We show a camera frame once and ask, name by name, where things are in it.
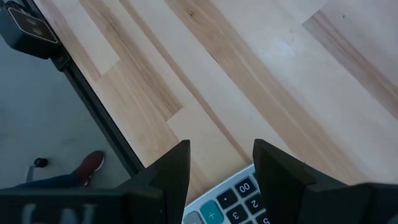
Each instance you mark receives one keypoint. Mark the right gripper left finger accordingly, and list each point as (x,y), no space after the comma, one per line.
(168,186)

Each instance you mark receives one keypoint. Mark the black metal table frame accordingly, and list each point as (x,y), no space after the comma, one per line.
(93,105)

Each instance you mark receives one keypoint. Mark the small black caster wheel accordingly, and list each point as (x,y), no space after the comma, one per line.
(40,162)

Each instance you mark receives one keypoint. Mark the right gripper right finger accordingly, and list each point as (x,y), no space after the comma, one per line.
(280,186)

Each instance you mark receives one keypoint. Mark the person's foot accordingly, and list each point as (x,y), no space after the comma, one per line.
(90,165)

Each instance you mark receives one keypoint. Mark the white desk calculator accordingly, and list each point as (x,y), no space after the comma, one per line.
(230,205)

